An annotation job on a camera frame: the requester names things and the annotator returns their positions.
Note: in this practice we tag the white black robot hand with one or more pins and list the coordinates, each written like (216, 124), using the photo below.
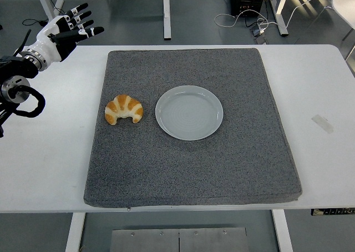
(45, 45)

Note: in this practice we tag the grey fabric mat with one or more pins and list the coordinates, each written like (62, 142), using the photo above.
(194, 166)

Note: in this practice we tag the black table control panel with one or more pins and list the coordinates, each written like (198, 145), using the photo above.
(332, 211)

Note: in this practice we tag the golden croissant bread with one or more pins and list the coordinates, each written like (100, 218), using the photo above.
(122, 103)

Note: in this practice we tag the black floor power adapter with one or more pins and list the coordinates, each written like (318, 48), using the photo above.
(256, 31)

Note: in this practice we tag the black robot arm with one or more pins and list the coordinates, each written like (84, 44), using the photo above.
(16, 68)

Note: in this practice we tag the round grey plate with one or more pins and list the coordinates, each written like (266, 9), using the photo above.
(188, 113)

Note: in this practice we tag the white table leg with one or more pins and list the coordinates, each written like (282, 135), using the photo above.
(283, 232)
(75, 232)

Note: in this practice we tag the clear tape strip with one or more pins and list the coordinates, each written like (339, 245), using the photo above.
(321, 123)

